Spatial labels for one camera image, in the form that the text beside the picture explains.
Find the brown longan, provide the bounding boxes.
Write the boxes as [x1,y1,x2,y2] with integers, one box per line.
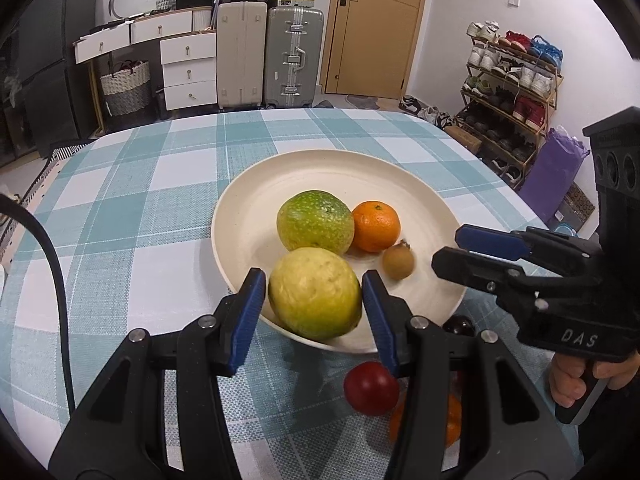
[382,240,416,281]

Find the green guava fruit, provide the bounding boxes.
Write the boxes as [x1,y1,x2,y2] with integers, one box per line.
[277,190,355,255]

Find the purple bag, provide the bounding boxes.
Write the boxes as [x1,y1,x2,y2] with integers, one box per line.
[518,126,590,223]

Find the woven laundry basket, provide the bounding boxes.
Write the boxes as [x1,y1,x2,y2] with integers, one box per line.
[100,60,152,117]

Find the red tomato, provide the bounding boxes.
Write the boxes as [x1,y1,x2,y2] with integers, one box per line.
[343,361,400,416]

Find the beige suitcase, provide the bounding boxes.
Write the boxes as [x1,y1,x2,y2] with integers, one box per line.
[217,1,267,108]

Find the teal plaid tablecloth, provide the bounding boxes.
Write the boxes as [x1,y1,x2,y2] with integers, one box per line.
[0,107,584,480]

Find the black cable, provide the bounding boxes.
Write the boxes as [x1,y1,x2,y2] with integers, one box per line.
[0,193,76,416]

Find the yellow-green guava fruit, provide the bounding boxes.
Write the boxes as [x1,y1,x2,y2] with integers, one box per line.
[268,247,362,341]

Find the black refrigerator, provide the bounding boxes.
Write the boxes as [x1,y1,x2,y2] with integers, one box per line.
[1,0,99,157]

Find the cream round plate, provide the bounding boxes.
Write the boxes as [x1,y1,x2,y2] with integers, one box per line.
[210,150,465,325]

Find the orange mandarin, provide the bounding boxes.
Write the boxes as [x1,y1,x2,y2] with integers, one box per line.
[388,393,462,448]
[352,200,401,254]

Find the wooden shoe rack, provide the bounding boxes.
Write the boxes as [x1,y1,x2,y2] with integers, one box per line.
[456,21,564,190]

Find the wooden door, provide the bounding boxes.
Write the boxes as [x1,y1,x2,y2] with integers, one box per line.
[321,0,425,99]

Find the silver suitcase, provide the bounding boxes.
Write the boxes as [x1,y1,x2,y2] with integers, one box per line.
[264,6,324,107]

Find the person's right hand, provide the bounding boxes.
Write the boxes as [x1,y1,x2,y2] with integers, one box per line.
[549,352,639,408]

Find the dark plum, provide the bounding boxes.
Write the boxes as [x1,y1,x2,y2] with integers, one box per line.
[442,314,476,337]

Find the white drawer desk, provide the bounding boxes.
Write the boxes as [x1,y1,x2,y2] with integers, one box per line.
[74,6,218,113]

